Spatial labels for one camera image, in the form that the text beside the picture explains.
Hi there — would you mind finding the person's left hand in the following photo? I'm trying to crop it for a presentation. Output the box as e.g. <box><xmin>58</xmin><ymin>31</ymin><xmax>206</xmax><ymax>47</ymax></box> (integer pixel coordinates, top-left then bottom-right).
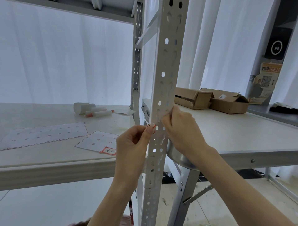
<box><xmin>112</xmin><ymin>123</ymin><xmax>156</xmax><ymax>187</ymax></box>

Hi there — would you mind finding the person's right hand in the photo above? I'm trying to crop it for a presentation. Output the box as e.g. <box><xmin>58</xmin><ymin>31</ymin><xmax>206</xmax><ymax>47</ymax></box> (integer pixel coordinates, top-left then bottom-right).
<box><xmin>161</xmin><ymin>105</ymin><xmax>210</xmax><ymax>164</ymax></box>

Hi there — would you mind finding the person's right forearm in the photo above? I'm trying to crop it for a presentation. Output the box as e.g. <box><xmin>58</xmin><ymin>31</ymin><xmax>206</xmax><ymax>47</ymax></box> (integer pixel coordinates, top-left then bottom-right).
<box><xmin>187</xmin><ymin>145</ymin><xmax>298</xmax><ymax>226</ymax></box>

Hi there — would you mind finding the person's left forearm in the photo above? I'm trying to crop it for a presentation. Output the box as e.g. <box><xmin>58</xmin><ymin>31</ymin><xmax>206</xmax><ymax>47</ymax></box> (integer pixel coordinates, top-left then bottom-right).
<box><xmin>87</xmin><ymin>173</ymin><xmax>141</xmax><ymax>226</ymax></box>

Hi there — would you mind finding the folded white paper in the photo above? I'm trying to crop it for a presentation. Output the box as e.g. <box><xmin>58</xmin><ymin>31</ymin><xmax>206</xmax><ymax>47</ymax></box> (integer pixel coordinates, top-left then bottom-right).
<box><xmin>113</xmin><ymin>107</ymin><xmax>136</xmax><ymax>116</ymax></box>

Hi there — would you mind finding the round metal tin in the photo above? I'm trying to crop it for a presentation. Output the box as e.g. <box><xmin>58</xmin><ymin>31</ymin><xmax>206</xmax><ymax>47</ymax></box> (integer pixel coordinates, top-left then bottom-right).
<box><xmin>165</xmin><ymin>137</ymin><xmax>203</xmax><ymax>172</ymax></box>

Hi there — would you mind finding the small brown cardboard box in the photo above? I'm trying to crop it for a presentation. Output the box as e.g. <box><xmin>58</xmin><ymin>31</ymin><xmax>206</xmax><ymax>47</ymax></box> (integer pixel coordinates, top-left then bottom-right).
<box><xmin>174</xmin><ymin>87</ymin><xmax>214</xmax><ymax>110</ymax></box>

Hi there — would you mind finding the red bordered paper label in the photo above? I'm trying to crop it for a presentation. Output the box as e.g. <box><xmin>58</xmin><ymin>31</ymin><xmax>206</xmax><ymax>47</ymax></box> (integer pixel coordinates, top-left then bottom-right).
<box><xmin>100</xmin><ymin>146</ymin><xmax>117</xmax><ymax>155</ymax></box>

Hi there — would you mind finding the short white patterned paper sheet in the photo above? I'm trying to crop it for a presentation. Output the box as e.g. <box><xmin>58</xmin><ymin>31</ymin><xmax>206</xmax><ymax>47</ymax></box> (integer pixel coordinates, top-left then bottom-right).
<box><xmin>75</xmin><ymin>131</ymin><xmax>120</xmax><ymax>154</ymax></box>

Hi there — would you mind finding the large brown cardboard box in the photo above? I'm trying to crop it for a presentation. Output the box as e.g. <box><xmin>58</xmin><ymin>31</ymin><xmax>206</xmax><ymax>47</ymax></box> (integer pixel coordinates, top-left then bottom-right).
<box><xmin>200</xmin><ymin>88</ymin><xmax>250</xmax><ymax>115</ymax></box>

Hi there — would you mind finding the white folding table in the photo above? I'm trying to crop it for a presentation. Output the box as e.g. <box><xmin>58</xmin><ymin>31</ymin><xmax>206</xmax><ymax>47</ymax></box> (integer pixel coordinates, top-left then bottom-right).
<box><xmin>142</xmin><ymin>99</ymin><xmax>298</xmax><ymax>211</ymax></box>

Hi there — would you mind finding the large white paper roll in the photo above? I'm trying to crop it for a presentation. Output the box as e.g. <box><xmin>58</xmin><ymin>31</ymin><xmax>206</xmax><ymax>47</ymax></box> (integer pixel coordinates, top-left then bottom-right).
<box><xmin>73</xmin><ymin>102</ymin><xmax>96</xmax><ymax>115</ymax></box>

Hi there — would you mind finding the grey metal diagonal brace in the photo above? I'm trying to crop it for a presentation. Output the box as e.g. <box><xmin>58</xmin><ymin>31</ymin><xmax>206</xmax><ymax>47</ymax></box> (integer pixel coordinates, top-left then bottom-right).
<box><xmin>135</xmin><ymin>10</ymin><xmax>161</xmax><ymax>49</ymax></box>

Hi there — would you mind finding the white curtain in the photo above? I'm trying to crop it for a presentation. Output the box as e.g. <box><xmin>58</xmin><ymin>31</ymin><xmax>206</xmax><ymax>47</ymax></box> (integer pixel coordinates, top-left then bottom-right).
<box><xmin>0</xmin><ymin>0</ymin><xmax>136</xmax><ymax>106</ymax></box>
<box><xmin>140</xmin><ymin>0</ymin><xmax>281</xmax><ymax>108</ymax></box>

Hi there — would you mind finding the white rack shelf board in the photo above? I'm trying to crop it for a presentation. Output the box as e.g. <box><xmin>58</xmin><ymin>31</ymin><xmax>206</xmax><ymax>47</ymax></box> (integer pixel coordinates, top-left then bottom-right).
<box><xmin>0</xmin><ymin>102</ymin><xmax>149</xmax><ymax>192</ymax></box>

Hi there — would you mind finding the long white patterned paper sheet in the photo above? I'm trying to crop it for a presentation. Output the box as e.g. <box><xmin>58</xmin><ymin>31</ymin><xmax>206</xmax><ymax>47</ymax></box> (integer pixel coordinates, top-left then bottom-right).
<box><xmin>0</xmin><ymin>122</ymin><xmax>89</xmax><ymax>151</ymax></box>

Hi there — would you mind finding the torn orange printed carton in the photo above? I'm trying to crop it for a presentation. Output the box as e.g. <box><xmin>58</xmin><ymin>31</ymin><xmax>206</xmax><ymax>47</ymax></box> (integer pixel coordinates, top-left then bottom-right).
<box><xmin>247</xmin><ymin>61</ymin><xmax>283</xmax><ymax>105</ymax></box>

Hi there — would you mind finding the black cloth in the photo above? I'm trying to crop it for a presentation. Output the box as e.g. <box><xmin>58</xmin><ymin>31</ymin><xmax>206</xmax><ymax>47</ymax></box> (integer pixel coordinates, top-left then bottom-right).
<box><xmin>269</xmin><ymin>102</ymin><xmax>298</xmax><ymax>115</ymax></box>

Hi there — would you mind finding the grey metal rack shelf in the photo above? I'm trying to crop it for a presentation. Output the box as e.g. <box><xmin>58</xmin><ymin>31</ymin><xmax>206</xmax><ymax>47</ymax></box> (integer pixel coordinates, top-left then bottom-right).
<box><xmin>14</xmin><ymin>0</ymin><xmax>143</xmax><ymax>24</ymax></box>

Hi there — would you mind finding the perforated grey metal rack post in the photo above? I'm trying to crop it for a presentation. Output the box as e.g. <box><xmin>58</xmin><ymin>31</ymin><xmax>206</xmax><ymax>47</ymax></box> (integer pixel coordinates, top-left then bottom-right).
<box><xmin>140</xmin><ymin>0</ymin><xmax>185</xmax><ymax>226</ymax></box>
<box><xmin>130</xmin><ymin>2</ymin><xmax>144</xmax><ymax>127</ymax></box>

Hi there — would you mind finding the black device with ring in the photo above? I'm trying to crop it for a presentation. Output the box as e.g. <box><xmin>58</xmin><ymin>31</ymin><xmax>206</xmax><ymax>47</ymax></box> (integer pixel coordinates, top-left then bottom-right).
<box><xmin>264</xmin><ymin>15</ymin><xmax>296</xmax><ymax>60</ymax></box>

